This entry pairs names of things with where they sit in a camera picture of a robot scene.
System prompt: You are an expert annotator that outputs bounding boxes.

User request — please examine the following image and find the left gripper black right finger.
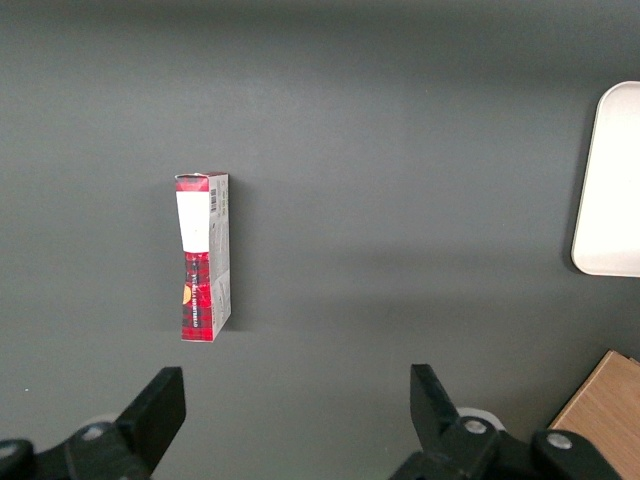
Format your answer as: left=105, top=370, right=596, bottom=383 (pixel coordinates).
left=389, top=363, right=622, bottom=480

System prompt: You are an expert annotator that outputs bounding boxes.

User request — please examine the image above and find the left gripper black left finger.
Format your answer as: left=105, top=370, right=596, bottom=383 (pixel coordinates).
left=0, top=366, right=188, bottom=480

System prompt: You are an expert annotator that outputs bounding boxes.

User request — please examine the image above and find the wooden drawer cabinet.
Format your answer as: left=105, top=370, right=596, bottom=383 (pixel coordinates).
left=548, top=349, right=640, bottom=480

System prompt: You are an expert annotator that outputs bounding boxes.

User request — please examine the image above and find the red and grey carton box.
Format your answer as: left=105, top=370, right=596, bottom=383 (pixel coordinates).
left=173, top=172, right=233, bottom=343

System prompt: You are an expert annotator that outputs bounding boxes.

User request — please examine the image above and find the grey table mat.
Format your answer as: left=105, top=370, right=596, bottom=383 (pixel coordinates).
left=0, top=0, right=640, bottom=480

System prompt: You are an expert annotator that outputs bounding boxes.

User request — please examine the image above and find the beige rectangular tray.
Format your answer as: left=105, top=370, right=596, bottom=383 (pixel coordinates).
left=570, top=81, right=640, bottom=278

